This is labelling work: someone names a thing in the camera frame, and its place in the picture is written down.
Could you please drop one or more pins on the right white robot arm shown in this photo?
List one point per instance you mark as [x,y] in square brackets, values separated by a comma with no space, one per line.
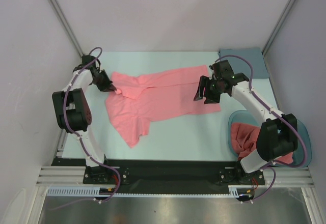
[278,134]

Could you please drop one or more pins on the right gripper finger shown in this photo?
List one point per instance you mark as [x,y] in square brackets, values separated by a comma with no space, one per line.
[203,89]
[211,97]

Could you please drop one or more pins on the aluminium frame post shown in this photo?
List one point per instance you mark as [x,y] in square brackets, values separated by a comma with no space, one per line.
[66,26]
[280,22]

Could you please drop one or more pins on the left aluminium frame post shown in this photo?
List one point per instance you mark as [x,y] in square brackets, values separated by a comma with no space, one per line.
[66,26]

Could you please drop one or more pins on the pink t-shirt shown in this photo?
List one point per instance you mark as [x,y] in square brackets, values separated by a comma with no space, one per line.
[139,101]
[256,146]

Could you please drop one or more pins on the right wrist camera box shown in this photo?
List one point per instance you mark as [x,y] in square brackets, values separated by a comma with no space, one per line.
[221,69]

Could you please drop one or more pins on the right aluminium frame post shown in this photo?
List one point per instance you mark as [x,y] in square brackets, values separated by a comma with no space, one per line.
[280,22]

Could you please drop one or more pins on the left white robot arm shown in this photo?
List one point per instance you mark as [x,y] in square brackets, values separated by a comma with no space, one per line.
[73,114]

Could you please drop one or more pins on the teal plastic basin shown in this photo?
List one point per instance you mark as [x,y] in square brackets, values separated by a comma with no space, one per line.
[303,140]

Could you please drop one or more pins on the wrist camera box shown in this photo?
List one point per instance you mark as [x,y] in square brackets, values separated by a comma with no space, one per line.
[88,61]
[221,69]

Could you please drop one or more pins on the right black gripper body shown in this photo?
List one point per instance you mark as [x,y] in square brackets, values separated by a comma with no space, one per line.
[208,88]

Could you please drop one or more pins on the folded blue-grey t-shirt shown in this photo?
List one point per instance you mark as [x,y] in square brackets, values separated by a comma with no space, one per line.
[252,55]

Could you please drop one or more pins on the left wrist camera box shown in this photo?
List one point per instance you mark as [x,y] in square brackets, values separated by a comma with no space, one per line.
[88,61]

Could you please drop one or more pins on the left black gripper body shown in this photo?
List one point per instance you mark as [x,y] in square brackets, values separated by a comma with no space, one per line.
[102,81]

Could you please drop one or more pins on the crumpled pink t-shirt in basin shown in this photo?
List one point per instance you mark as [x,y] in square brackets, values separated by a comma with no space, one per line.
[256,146]

